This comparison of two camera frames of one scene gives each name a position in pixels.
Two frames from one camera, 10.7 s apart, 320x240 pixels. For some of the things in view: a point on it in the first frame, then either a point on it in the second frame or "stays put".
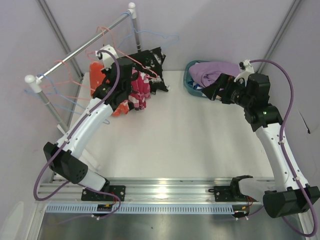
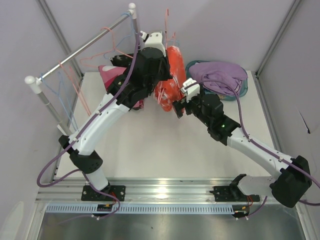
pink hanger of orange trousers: x=72 y=81 → x=76 y=89
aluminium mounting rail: x=167 y=190 stays put
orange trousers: x=97 y=76 → x=167 y=91
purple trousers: x=207 y=72 stays put
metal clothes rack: x=37 y=82 stays put
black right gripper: x=222 y=86 → x=183 y=105
